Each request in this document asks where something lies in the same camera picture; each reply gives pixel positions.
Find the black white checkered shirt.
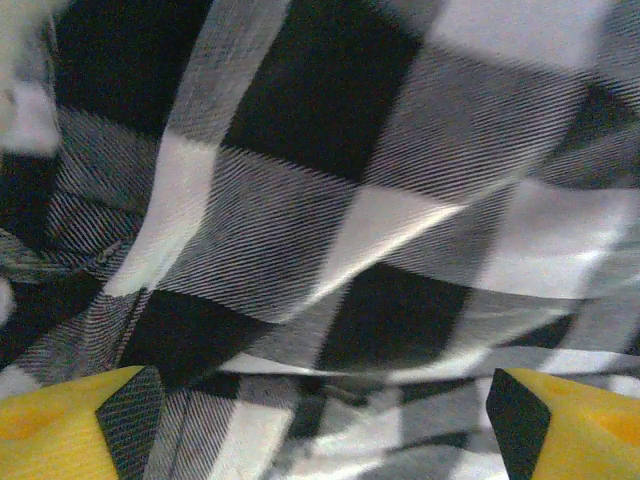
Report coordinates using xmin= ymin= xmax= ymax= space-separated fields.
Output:
xmin=0 ymin=0 xmax=640 ymax=480

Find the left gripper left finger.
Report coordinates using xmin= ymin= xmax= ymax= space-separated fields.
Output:
xmin=0 ymin=364 xmax=166 ymax=480

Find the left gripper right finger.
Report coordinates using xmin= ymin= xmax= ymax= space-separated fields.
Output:
xmin=485 ymin=367 xmax=640 ymax=480

